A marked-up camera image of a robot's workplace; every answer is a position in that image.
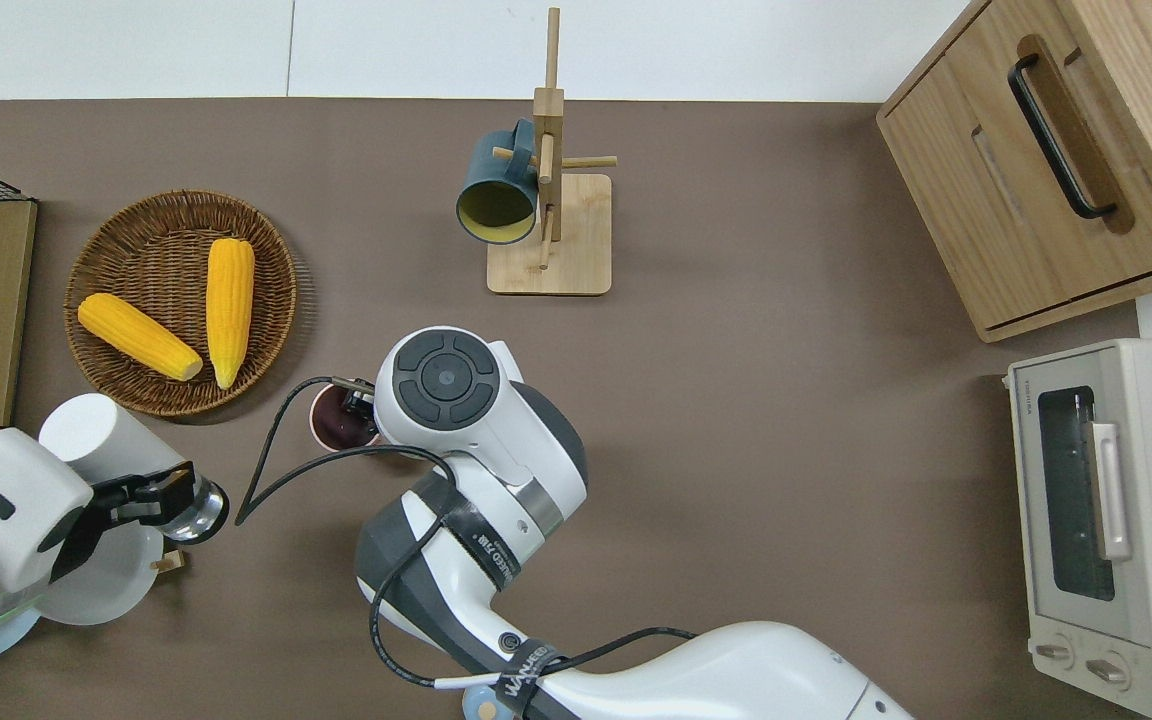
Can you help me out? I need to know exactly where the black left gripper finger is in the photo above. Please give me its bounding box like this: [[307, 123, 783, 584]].
[[136, 498, 193, 529], [132, 462, 200, 503]]

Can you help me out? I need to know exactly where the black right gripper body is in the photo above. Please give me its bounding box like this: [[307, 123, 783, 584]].
[[331, 375, 380, 426]]

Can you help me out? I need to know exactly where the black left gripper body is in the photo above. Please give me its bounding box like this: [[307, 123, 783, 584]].
[[46, 472, 159, 586]]

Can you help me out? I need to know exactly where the pink mug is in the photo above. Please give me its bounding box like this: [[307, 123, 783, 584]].
[[309, 383, 382, 449]]

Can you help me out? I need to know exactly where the grey plate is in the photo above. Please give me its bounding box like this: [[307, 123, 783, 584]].
[[36, 520, 165, 627]]

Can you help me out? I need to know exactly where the yellow corn cob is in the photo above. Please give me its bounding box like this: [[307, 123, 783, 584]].
[[77, 292, 205, 382], [206, 238, 257, 391]]

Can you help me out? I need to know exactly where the brown wicker basket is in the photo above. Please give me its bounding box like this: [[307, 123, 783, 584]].
[[64, 189, 299, 418]]

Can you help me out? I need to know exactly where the teal mug yellow inside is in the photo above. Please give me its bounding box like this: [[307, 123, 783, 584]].
[[455, 120, 542, 247]]

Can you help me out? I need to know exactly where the wooden mug rack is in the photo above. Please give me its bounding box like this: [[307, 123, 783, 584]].
[[487, 7, 619, 296]]

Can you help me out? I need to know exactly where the brown table mat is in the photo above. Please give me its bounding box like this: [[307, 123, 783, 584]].
[[0, 97, 1142, 720]]

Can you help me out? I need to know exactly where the wooden cabinet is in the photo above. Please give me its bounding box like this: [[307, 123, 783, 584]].
[[876, 0, 1152, 344]]

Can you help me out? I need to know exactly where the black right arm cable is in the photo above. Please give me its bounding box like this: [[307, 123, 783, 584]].
[[234, 375, 697, 691]]

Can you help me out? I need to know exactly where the black cabinet handle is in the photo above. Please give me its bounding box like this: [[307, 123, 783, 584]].
[[1008, 53, 1119, 221]]

